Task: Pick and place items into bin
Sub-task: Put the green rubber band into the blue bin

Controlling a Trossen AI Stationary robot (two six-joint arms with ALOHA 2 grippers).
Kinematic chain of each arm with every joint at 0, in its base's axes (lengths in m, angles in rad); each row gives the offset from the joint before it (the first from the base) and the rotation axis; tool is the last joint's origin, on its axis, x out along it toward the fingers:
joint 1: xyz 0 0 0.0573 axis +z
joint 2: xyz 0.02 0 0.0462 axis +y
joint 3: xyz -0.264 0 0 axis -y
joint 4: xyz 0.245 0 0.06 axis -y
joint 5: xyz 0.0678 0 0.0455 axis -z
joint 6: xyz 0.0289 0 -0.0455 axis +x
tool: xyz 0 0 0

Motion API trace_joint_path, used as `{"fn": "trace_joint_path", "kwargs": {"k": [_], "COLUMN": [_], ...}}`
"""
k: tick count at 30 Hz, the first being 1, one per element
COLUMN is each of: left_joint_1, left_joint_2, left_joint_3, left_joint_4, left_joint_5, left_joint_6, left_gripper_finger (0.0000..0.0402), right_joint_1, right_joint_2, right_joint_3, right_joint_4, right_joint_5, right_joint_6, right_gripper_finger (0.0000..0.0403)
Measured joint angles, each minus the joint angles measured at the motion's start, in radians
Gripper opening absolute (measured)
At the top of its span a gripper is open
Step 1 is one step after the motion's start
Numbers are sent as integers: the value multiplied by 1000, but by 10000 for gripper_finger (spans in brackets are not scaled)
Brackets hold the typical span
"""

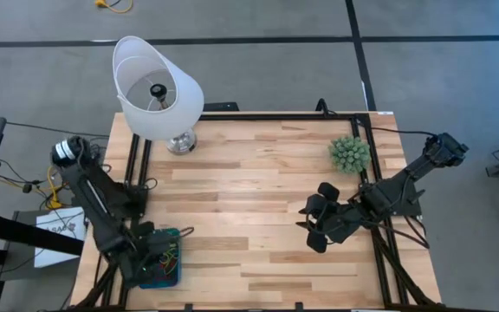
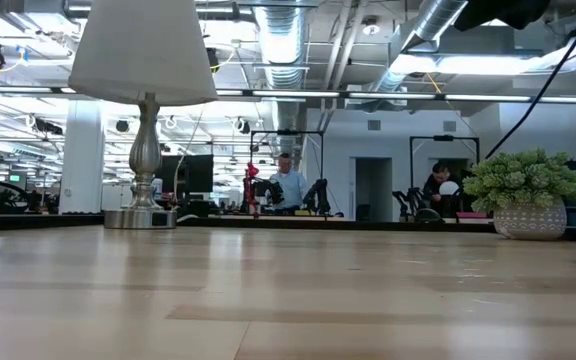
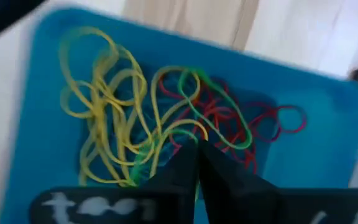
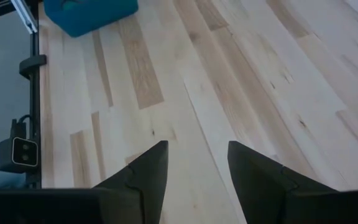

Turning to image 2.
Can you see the pink flat item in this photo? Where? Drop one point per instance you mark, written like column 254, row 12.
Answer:
column 470, row 215

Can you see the long ceiling light strip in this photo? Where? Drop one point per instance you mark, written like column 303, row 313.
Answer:
column 293, row 93

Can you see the white column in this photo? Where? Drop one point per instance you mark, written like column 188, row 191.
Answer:
column 82, row 160

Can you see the person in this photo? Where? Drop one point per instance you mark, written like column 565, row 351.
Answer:
column 293, row 187
column 438, row 180

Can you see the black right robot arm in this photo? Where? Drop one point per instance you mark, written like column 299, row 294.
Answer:
column 503, row 12

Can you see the red desk stand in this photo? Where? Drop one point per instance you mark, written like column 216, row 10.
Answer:
column 252, row 172

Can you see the round ceiling detector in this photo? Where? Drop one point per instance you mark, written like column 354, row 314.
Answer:
column 370, row 27

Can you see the white round object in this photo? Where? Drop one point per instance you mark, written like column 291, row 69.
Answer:
column 449, row 188

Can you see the black camera gantry frame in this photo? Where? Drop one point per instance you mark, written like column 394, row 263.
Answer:
column 288, row 132
column 443, row 137

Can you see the silver ventilation duct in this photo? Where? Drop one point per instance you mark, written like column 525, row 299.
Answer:
column 433, row 20
column 283, row 50

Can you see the white shade silver table lamp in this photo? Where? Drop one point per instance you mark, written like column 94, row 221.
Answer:
column 143, row 50

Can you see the green plant in white pot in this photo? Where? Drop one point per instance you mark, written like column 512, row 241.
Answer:
column 528, row 220

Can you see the black monitor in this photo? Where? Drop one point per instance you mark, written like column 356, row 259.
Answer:
column 193, row 172

